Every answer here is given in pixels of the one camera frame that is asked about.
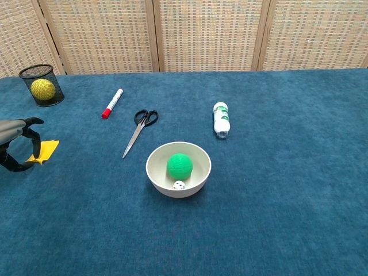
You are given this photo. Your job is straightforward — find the woven folding screen panel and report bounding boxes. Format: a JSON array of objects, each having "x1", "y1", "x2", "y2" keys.
[
  {"x1": 37, "y1": 0, "x2": 160, "y2": 75},
  {"x1": 0, "y1": 0, "x2": 67, "y2": 79},
  {"x1": 145, "y1": 0, "x2": 273, "y2": 73},
  {"x1": 257, "y1": 0, "x2": 368, "y2": 72}
]

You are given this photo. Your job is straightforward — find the black mesh pen cup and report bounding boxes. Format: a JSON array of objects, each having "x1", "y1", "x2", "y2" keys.
[{"x1": 18, "y1": 63, "x2": 66, "y2": 108}]

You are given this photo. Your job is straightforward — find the white bottle with green label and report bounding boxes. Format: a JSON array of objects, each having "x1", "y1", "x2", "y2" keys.
[{"x1": 213, "y1": 102, "x2": 231, "y2": 140}]

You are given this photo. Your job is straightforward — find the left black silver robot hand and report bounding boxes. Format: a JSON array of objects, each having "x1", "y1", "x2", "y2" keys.
[{"x1": 0, "y1": 117, "x2": 45, "y2": 173}]

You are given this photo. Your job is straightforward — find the beige bowl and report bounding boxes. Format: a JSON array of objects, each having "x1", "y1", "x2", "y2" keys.
[{"x1": 145, "y1": 141, "x2": 212, "y2": 199}]

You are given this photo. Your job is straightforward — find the white marker with red cap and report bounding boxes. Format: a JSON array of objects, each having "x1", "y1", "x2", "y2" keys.
[{"x1": 101, "y1": 88, "x2": 125, "y2": 120}]

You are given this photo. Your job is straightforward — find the green ball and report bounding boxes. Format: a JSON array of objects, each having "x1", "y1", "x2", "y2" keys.
[{"x1": 166, "y1": 153, "x2": 193, "y2": 179}]

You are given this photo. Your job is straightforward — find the blue felt table cover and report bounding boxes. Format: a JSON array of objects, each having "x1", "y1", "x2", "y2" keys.
[{"x1": 0, "y1": 67, "x2": 368, "y2": 276}]

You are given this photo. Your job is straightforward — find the yellow ball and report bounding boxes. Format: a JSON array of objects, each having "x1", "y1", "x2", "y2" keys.
[{"x1": 30, "y1": 78, "x2": 56, "y2": 101}]

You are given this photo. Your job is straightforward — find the black handled scissors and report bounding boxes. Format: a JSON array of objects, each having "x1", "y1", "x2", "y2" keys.
[{"x1": 122, "y1": 109, "x2": 159, "y2": 159}]

